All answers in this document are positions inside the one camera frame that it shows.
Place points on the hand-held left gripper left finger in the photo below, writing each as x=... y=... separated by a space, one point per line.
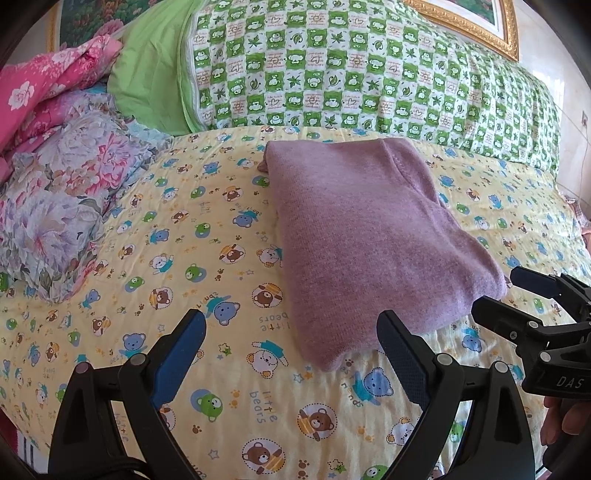
x=180 y=350

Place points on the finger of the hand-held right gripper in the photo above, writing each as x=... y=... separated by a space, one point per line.
x=535 y=282
x=508 y=323

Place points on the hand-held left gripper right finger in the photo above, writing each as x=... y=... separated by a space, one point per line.
x=401 y=355

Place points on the purple knit sweater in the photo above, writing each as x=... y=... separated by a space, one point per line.
x=360 y=230

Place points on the person's right hand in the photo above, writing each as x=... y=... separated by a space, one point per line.
x=565 y=417

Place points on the pink patterned cloth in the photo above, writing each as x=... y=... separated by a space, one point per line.
x=579 y=210

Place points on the yellow bear-print bed sheet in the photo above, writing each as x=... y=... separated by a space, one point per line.
x=184 y=230

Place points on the gold framed landscape painting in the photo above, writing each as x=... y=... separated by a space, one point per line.
x=503 y=32

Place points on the green checkered pillow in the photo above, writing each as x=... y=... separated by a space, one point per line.
x=323 y=69

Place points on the pink floral quilt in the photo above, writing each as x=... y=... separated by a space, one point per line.
x=27 y=87

